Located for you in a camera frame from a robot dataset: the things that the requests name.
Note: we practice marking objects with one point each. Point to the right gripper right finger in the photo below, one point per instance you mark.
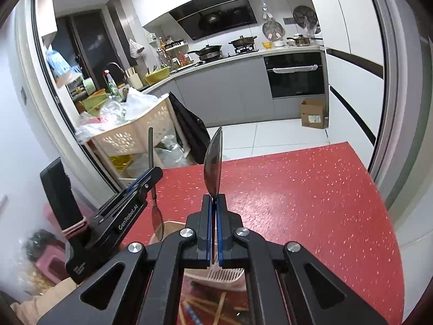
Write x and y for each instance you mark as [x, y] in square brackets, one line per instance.
[229, 252]

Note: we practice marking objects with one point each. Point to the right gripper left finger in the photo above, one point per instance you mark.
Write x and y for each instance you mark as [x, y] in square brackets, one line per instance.
[198, 249]

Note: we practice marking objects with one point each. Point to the dark handled spoon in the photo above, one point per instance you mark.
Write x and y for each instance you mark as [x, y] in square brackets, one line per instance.
[157, 218]

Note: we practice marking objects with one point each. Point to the bamboo chopstick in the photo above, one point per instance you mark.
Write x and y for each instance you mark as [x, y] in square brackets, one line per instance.
[221, 310]

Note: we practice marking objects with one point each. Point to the steel spoon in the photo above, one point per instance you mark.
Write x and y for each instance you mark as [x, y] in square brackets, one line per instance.
[213, 164]

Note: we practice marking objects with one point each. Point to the beige sleeve forearm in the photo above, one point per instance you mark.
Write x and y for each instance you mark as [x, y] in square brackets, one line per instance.
[29, 312]

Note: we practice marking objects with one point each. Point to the pink utensil holder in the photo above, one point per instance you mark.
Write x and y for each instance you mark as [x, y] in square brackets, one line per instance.
[214, 276]

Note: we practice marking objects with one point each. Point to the pink plastic stool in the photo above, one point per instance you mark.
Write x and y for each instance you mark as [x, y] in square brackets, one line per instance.
[52, 263]

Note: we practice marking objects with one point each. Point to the black apron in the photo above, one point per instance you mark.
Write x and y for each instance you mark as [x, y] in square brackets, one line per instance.
[193, 129]

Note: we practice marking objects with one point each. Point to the beige plastic storage rack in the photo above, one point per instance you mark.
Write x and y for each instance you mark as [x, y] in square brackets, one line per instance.
[126, 134]

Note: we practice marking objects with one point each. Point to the green basket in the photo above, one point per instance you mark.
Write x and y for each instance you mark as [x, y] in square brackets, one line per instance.
[157, 75]

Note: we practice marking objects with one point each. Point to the cardboard box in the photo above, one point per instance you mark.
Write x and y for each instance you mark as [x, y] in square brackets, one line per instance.
[313, 113]

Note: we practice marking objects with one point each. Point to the black wok on stove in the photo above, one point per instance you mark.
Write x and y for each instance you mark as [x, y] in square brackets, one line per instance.
[209, 52]

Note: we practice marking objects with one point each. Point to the built-in black oven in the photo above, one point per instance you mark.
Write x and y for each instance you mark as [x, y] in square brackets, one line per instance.
[296, 74]

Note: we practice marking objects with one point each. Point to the brass pot on stove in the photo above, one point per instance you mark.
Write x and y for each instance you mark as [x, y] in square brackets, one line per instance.
[243, 41]

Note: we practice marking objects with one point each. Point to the black range hood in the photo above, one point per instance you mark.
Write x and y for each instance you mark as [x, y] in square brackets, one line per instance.
[202, 18]

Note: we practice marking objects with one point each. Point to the white refrigerator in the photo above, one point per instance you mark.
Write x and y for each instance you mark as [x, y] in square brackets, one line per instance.
[355, 69]

